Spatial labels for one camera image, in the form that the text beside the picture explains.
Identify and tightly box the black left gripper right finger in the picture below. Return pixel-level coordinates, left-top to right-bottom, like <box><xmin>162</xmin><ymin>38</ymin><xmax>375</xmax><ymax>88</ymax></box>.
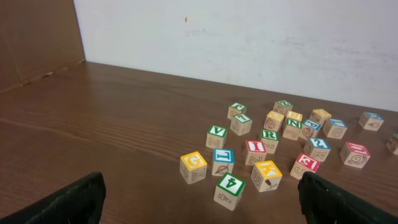
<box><xmin>298</xmin><ymin>171</ymin><xmax>397</xmax><ymax>224</ymax></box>

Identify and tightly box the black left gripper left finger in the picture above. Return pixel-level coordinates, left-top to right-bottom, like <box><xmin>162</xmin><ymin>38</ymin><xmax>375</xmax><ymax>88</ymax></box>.
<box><xmin>1</xmin><ymin>172</ymin><xmax>106</xmax><ymax>224</ymax></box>

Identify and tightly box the blue 2 wooden block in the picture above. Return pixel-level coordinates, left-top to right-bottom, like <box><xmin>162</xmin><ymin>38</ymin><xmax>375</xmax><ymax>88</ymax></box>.
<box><xmin>303</xmin><ymin>138</ymin><xmax>331</xmax><ymax>162</ymax></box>

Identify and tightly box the red I wooden block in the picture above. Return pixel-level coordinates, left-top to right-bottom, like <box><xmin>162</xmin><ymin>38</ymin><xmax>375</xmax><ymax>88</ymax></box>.
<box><xmin>243</xmin><ymin>140</ymin><xmax>267</xmax><ymax>166</ymax></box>

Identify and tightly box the red E wooden block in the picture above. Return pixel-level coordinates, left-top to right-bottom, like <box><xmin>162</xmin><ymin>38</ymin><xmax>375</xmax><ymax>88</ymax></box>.
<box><xmin>290</xmin><ymin>152</ymin><xmax>320</xmax><ymax>180</ymax></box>

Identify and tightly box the red U wooden block left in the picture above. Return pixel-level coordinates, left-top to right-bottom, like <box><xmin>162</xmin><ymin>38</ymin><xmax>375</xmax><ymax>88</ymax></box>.
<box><xmin>340</xmin><ymin>141</ymin><xmax>371</xmax><ymax>169</ymax></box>

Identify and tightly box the yellow K wooden block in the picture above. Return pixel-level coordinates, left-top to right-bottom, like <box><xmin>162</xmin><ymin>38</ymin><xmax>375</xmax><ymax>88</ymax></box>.
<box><xmin>251</xmin><ymin>161</ymin><xmax>282</xmax><ymax>192</ymax></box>

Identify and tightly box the blue P wooden block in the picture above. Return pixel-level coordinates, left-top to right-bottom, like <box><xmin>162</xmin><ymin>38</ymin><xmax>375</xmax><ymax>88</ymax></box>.
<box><xmin>299</xmin><ymin>119</ymin><xmax>321</xmax><ymax>140</ymax></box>

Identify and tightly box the blue L wooden block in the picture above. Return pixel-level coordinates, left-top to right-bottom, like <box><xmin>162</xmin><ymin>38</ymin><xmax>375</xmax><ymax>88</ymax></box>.
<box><xmin>323</xmin><ymin>118</ymin><xmax>348</xmax><ymax>139</ymax></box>

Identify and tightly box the green N wooden block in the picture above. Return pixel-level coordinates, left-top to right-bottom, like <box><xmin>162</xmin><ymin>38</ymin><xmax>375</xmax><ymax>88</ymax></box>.
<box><xmin>282</xmin><ymin>118</ymin><xmax>302</xmax><ymax>141</ymax></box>

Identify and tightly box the green R wooden block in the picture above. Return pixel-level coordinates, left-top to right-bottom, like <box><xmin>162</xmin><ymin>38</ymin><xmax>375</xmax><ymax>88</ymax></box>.
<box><xmin>259</xmin><ymin>129</ymin><xmax>279</xmax><ymax>154</ymax></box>

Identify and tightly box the yellow O wooden block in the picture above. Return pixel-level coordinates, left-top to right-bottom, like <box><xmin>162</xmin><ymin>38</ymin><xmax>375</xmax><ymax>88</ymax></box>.
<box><xmin>309</xmin><ymin>109</ymin><xmax>331</xmax><ymax>126</ymax></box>

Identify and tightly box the green B wooden block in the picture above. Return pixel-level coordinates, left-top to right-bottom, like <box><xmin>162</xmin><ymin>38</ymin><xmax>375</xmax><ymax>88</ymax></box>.
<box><xmin>386</xmin><ymin>133</ymin><xmax>398</xmax><ymax>155</ymax></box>

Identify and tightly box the yellow S wooden block left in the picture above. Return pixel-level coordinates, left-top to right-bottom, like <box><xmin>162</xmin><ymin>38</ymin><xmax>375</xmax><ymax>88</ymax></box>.
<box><xmin>286</xmin><ymin>111</ymin><xmax>303</xmax><ymax>121</ymax></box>

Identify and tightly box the green 4 wooden block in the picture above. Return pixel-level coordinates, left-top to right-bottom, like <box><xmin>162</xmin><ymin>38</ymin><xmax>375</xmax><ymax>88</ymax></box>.
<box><xmin>213</xmin><ymin>172</ymin><xmax>246</xmax><ymax>211</ymax></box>

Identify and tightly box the blue D wooden block far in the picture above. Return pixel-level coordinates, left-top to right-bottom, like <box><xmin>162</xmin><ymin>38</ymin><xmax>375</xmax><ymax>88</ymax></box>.
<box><xmin>358</xmin><ymin>111</ymin><xmax>384</xmax><ymax>131</ymax></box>

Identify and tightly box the yellow picture wooden block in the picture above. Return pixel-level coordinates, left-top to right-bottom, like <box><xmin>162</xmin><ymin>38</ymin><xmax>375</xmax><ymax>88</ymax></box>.
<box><xmin>264</xmin><ymin>111</ymin><xmax>284</xmax><ymax>131</ymax></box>

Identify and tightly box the green Z wooden block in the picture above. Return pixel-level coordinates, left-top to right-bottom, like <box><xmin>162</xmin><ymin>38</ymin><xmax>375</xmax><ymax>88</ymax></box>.
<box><xmin>273</xmin><ymin>100</ymin><xmax>293</xmax><ymax>116</ymax></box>

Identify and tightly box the blue T wooden block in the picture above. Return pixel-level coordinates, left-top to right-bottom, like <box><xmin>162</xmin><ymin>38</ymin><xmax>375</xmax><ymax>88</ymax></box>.
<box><xmin>211</xmin><ymin>148</ymin><xmax>234</xmax><ymax>176</ymax></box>

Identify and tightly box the green 7 wooden block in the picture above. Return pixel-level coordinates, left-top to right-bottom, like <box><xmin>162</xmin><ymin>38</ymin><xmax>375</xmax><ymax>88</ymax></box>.
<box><xmin>230</xmin><ymin>114</ymin><xmax>252</xmax><ymax>136</ymax></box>

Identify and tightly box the yellow G wooden block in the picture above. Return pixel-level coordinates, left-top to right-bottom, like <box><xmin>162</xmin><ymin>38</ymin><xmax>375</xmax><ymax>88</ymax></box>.
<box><xmin>180</xmin><ymin>151</ymin><xmax>207</xmax><ymax>184</ymax></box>

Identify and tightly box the green V wooden block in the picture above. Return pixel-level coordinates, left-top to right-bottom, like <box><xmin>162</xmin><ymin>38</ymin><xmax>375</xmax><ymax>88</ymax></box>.
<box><xmin>206</xmin><ymin>125</ymin><xmax>228</xmax><ymax>149</ymax></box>

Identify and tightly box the green J wooden block left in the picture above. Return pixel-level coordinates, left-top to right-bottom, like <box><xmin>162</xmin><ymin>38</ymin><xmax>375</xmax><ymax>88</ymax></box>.
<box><xmin>227</xmin><ymin>102</ymin><xmax>247</xmax><ymax>119</ymax></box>

